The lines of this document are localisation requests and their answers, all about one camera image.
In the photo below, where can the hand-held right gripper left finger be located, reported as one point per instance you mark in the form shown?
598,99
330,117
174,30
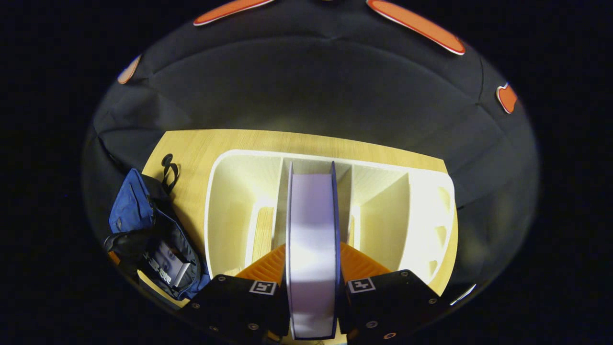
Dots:
244,311

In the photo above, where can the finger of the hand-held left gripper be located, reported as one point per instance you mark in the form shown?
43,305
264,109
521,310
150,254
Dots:
114,258

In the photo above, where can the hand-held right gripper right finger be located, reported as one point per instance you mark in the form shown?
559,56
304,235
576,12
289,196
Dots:
388,306

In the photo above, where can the blue schoolbag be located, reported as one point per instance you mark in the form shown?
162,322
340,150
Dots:
131,211

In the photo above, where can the dark portrait cover book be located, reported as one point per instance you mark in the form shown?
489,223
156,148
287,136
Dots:
167,263

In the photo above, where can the white bookshelf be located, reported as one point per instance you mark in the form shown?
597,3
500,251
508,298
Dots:
383,220

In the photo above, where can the blue cover book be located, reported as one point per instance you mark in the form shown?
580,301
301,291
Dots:
312,249

